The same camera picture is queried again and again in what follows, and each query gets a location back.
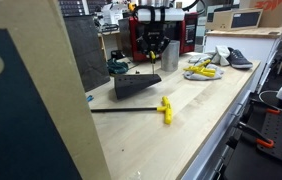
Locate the large cardboard box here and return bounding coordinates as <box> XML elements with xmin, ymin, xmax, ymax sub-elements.
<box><xmin>0</xmin><ymin>0</ymin><xmax>112</xmax><ymax>180</ymax></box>

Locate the white crumpled cloth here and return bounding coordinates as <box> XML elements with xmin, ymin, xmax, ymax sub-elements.
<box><xmin>188</xmin><ymin>45</ymin><xmax>231</xmax><ymax>67</ymax></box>

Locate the black wedge wrench stand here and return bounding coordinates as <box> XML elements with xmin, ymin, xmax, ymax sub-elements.
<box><xmin>114</xmin><ymin>73</ymin><xmax>163</xmax><ymax>101</ymax></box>

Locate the black clamp orange tip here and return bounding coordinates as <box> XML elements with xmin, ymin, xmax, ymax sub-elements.
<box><xmin>265</xmin><ymin>107</ymin><xmax>282</xmax><ymax>116</ymax></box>
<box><xmin>236</xmin><ymin>121</ymin><xmax>276</xmax><ymax>150</ymax></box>

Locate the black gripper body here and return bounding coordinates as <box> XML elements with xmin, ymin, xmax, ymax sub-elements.
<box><xmin>139</xmin><ymin>21</ymin><xmax>167</xmax><ymax>43</ymax></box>

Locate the cardboard box black label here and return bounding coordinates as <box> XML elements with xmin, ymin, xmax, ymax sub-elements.
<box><xmin>205</xmin><ymin>8</ymin><xmax>265</xmax><ymax>32</ymax></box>

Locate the dark teal bundle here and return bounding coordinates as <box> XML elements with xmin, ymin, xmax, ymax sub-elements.
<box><xmin>106</xmin><ymin>57</ymin><xmax>130</xmax><ymax>76</ymax></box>

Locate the grey canvas sneaker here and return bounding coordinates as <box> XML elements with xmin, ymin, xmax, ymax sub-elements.
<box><xmin>226</xmin><ymin>47</ymin><xmax>254</xmax><ymax>70</ymax></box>

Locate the cardboard box red print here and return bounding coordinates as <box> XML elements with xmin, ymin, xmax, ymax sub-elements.
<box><xmin>238</xmin><ymin>0</ymin><xmax>282</xmax><ymax>29</ymax></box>

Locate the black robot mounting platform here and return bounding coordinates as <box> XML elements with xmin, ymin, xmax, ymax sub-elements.
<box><xmin>223</xmin><ymin>98</ymin><xmax>282</xmax><ymax>180</ymax></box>

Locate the wooden top side table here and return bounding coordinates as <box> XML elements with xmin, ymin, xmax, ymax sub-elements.
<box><xmin>203</xmin><ymin>25</ymin><xmax>282</xmax><ymax>93</ymax></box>

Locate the metal cylinder can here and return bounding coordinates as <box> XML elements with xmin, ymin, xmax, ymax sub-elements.
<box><xmin>160</xmin><ymin>39</ymin><xmax>181</xmax><ymax>73</ymax></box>

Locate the wooden shelf unit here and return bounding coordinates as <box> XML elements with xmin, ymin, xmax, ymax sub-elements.
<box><xmin>97</xmin><ymin>29</ymin><xmax>131</xmax><ymax>63</ymax></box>

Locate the yellow T-handle wrench thick shaft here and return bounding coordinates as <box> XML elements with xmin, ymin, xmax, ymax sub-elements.
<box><xmin>183</xmin><ymin>66</ymin><xmax>216</xmax><ymax>75</ymax></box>
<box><xmin>197</xmin><ymin>69</ymin><xmax>218</xmax><ymax>79</ymax></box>

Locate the long yellow T-handle hex wrench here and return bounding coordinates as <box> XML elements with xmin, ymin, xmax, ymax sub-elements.
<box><xmin>90</xmin><ymin>96</ymin><xmax>175</xmax><ymax>126</ymax></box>

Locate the white cable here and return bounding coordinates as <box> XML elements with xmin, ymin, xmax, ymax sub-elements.
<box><xmin>258</xmin><ymin>89</ymin><xmax>282</xmax><ymax>106</ymax></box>

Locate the red and black microwave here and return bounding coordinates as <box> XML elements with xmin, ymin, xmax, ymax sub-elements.
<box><xmin>128</xmin><ymin>12</ymin><xmax>200</xmax><ymax>63</ymax></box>

